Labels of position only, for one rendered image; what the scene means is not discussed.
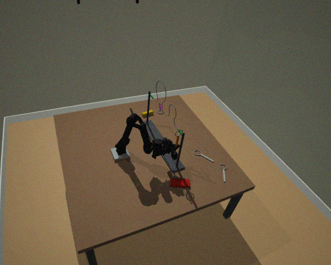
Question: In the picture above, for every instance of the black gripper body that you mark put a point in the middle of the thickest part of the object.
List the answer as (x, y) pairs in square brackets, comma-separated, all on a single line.
[(174, 154)]

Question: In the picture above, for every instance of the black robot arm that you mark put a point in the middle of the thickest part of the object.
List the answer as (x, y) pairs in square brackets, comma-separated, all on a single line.
[(148, 146)]

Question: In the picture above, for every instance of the red rectangular block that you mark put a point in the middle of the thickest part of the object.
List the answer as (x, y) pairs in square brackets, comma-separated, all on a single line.
[(181, 183)]

